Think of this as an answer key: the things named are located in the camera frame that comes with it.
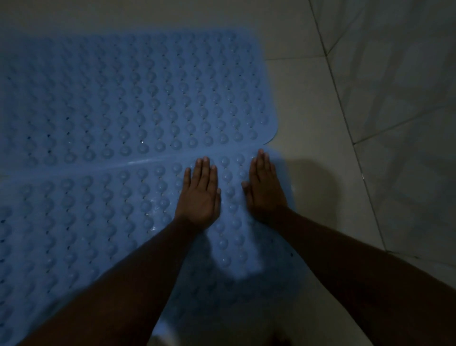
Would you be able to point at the person's left hand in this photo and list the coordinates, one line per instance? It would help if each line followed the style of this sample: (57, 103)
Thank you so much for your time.
(199, 203)

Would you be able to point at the blue bath mat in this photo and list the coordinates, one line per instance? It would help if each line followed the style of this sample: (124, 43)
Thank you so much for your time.
(89, 214)
(124, 99)

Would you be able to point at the person's left forearm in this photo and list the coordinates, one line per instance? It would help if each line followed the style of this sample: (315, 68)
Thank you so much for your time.
(117, 296)

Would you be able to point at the person's right forearm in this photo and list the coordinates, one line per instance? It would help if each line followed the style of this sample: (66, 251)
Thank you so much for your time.
(374, 292)

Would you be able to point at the person's right hand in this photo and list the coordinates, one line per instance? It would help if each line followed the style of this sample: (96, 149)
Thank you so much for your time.
(265, 196)

